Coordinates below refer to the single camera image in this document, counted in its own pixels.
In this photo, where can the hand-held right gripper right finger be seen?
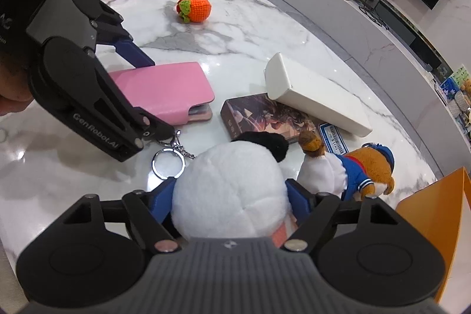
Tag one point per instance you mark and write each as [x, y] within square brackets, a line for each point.
[298, 200]

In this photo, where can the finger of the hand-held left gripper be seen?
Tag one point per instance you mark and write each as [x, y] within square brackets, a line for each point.
[121, 122]
[137, 55]

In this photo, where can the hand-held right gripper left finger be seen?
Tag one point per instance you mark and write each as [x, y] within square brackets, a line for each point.
[162, 204]

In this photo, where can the pink wallet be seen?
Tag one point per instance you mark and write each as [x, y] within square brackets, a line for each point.
[165, 89]

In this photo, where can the metal keyring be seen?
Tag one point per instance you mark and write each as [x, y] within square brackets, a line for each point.
[168, 151]

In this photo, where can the brown bear plush blue outfit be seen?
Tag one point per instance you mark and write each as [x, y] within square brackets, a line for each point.
[353, 170]

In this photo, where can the white panda plush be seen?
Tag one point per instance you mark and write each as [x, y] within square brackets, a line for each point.
[228, 189]

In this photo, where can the printed card box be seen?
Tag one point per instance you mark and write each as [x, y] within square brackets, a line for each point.
[257, 115]

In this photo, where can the white rectangular case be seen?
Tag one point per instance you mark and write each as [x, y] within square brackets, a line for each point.
[316, 97]

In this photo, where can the orange storage box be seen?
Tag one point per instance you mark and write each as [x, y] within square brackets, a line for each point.
[434, 225]

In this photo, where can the person's left hand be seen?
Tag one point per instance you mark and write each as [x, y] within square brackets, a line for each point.
[13, 86]

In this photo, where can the blue barcode card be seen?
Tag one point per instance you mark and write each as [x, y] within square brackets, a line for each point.
[333, 137]

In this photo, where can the orange crochet fruit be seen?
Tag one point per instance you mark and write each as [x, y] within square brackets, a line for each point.
[198, 8]

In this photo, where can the blue picture card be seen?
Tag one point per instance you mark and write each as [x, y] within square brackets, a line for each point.
[445, 89]

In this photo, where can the white marble television cabinet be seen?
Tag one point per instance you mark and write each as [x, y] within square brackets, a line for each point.
[331, 16]

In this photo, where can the white woven pot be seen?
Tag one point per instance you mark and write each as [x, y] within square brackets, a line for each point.
[463, 103]

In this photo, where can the small brown bear plush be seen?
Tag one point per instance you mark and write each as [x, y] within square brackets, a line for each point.
[466, 86]

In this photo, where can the green picture card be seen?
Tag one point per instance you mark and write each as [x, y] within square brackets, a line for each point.
[461, 73]

